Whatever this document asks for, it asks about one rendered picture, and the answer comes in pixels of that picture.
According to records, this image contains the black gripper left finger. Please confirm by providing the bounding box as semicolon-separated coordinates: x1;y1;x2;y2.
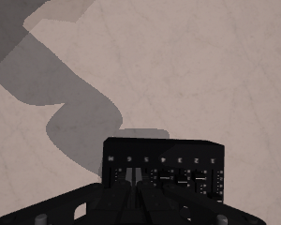
0;168;134;225

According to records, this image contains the black lighting desk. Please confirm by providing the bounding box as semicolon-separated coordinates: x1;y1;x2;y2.
101;137;225;203

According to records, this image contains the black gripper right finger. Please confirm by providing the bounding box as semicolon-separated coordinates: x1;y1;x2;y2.
133;168;267;225

